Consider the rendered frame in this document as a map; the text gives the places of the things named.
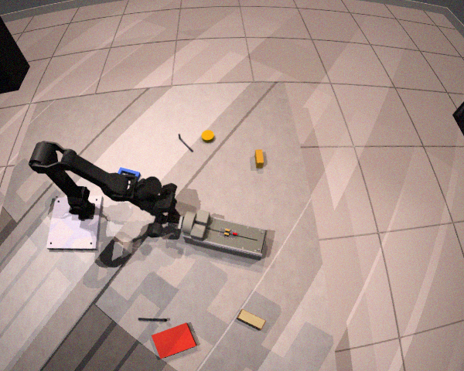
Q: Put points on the short yellow cylinder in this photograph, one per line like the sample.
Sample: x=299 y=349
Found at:
x=207 y=136

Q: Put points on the blue c-clamp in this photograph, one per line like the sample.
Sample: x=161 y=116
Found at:
x=129 y=172

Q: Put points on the red flat rectangular block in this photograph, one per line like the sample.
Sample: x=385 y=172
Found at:
x=174 y=340

